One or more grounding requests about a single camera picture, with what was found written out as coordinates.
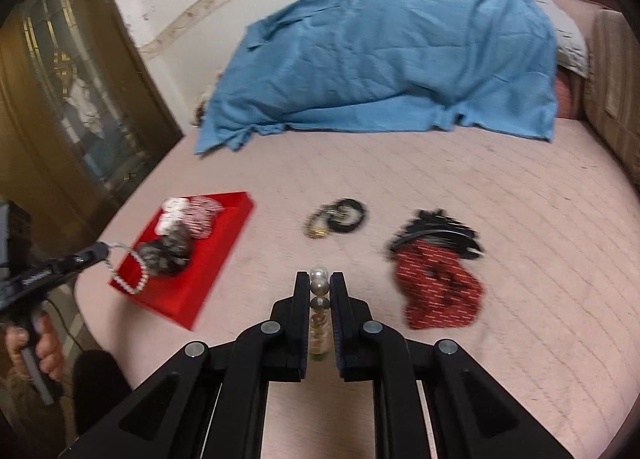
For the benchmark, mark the black butterfly hair claw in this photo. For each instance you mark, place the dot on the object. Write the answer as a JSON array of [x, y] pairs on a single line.
[[437, 228]]

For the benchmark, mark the grey sheer scrunchie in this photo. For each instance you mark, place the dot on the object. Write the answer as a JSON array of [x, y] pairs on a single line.
[[169, 254]]

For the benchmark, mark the person's left hand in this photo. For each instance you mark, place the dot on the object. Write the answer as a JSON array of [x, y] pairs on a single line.
[[48, 349]]

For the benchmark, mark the red polka dot scrunchie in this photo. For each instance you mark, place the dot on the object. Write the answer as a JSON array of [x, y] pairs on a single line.
[[440, 292]]

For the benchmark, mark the grey pillow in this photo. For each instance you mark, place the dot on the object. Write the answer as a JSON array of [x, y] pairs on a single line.
[[571, 46]]

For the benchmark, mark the pink quilted mattress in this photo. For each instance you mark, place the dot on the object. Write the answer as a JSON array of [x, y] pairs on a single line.
[[524, 253]]

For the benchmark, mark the white floral scrunchie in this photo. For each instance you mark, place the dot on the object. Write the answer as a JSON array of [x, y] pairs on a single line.
[[173, 212]]

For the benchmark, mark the striped beige cushion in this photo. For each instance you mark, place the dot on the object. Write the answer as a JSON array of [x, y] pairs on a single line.
[[612, 87]]

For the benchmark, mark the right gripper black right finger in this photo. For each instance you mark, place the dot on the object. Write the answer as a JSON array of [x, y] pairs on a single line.
[[430, 400]]

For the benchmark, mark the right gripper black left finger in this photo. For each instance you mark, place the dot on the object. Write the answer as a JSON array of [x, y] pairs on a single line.
[[208, 401]]

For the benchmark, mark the blue cloth cover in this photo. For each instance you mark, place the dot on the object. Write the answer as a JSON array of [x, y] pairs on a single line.
[[374, 66]]

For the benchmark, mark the floral patterned blanket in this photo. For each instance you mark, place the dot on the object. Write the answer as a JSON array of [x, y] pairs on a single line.
[[203, 99]]

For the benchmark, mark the brown glass panel door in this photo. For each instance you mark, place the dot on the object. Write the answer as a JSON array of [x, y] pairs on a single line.
[[82, 123]]

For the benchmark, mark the red white checked scrunchie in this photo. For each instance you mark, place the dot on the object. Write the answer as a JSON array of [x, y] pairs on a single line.
[[200, 215]]

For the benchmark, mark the red jewelry tray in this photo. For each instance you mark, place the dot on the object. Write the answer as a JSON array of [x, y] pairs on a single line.
[[180, 297]]

